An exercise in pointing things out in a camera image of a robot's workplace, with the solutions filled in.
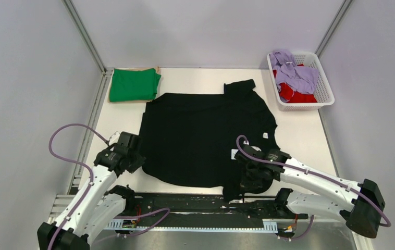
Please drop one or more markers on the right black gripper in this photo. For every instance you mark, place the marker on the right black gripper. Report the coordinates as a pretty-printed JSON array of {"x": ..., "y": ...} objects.
[{"x": 246, "y": 184}]

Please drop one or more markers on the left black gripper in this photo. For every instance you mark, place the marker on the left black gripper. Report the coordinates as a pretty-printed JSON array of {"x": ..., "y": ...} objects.
[{"x": 138, "y": 162}]

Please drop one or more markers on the black t shirt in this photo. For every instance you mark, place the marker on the black t shirt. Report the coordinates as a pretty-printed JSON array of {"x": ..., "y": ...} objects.
[{"x": 190, "y": 139}]

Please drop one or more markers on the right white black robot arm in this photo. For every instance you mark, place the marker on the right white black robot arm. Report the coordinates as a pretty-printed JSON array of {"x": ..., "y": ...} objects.
[{"x": 360, "y": 205}]

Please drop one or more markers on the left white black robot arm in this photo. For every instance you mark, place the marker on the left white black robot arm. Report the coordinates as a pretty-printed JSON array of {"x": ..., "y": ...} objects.
[{"x": 98, "y": 201}]

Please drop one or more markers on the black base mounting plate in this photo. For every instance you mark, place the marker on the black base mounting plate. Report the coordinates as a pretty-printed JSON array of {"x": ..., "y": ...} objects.
[{"x": 202, "y": 212}]

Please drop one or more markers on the folded green t shirt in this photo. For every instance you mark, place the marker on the folded green t shirt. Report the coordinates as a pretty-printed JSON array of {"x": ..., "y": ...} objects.
[{"x": 134, "y": 84}]

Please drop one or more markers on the red t shirt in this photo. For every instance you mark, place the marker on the red t shirt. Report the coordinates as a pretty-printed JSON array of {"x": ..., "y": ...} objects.
[{"x": 288, "y": 95}]

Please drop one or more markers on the white plastic laundry basket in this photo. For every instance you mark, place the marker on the white plastic laundry basket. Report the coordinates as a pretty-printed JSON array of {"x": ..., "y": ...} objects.
[{"x": 323, "y": 92}]

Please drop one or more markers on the lilac t shirt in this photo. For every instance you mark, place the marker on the lilac t shirt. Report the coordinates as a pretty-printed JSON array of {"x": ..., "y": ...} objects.
[{"x": 301, "y": 79}]

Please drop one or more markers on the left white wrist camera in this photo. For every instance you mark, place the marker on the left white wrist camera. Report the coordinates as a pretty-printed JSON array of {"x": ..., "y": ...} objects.
[{"x": 114, "y": 138}]

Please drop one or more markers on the aluminium frame rail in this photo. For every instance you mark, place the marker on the aluminium frame rail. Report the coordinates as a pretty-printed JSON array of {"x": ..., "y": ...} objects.
[{"x": 84, "y": 34}]

